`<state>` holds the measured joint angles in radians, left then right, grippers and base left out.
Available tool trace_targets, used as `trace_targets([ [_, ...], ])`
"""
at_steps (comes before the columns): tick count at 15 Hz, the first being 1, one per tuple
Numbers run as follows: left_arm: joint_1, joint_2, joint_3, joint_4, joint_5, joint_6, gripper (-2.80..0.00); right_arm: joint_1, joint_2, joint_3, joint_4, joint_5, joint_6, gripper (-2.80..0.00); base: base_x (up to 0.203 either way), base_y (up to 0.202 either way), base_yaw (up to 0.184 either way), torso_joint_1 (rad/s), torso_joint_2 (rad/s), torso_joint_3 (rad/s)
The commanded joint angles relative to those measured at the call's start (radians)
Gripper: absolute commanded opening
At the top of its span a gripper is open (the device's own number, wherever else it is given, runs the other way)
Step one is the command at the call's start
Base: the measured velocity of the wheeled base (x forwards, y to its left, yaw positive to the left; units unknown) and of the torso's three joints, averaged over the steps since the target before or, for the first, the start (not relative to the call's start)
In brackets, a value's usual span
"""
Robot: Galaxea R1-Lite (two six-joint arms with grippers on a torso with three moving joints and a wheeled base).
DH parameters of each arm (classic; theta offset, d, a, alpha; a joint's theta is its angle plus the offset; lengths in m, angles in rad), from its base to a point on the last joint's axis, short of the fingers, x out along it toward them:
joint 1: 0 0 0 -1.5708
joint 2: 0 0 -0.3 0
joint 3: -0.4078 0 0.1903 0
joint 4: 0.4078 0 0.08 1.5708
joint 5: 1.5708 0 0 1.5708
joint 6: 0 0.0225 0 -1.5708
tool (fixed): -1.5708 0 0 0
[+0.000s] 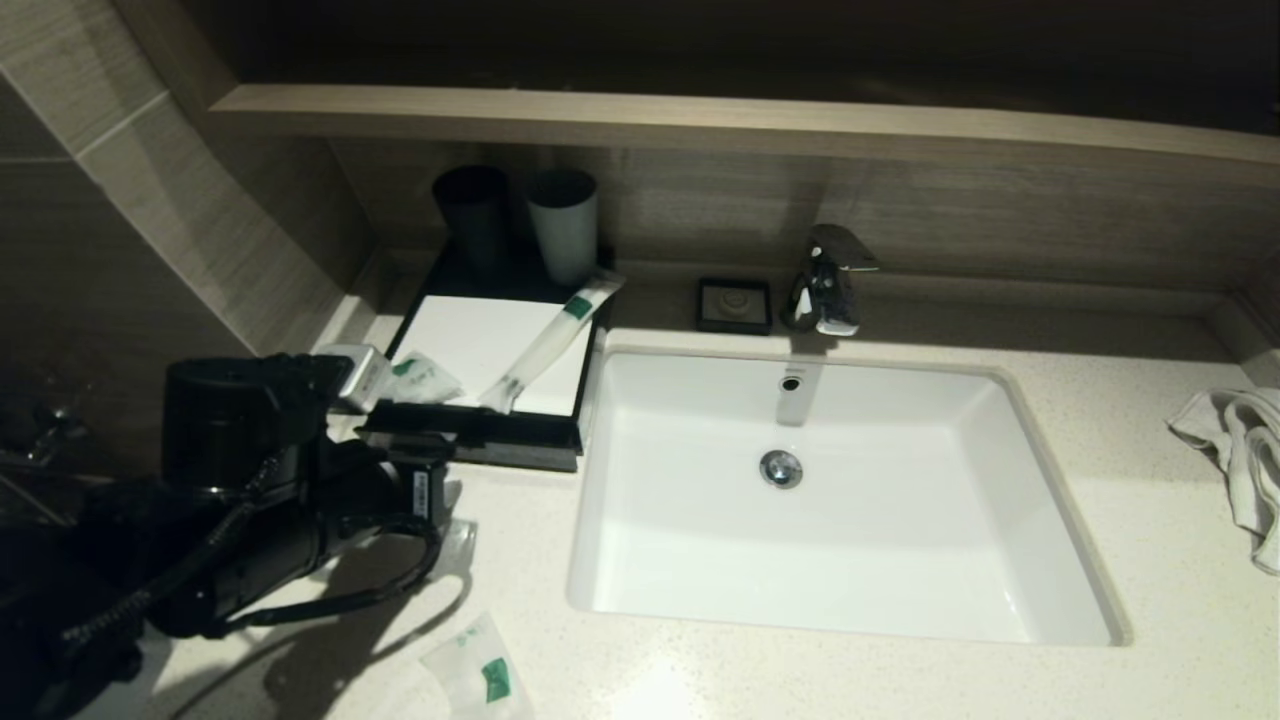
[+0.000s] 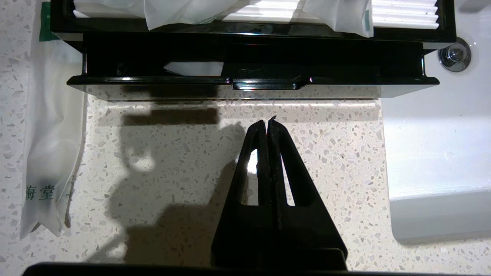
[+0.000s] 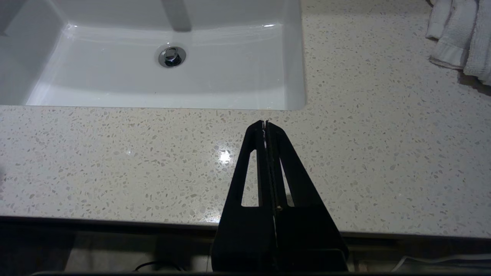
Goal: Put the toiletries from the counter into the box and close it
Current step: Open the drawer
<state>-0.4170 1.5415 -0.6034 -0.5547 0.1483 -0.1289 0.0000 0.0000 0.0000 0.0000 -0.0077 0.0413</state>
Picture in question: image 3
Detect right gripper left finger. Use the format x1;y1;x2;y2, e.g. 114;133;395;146
211;120;277;273

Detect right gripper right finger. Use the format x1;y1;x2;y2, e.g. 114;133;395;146
265;121;349;273

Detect chrome sink drain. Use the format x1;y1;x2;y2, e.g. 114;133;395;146
158;45;187;68

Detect white rectangular sink basin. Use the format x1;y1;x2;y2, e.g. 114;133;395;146
0;0;307;111

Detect white towel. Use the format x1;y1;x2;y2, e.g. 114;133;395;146
425;0;491;86

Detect black cable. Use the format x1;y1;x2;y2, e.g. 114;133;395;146
134;261;185;273

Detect white cable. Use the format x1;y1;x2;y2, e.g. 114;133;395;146
390;254;491;272

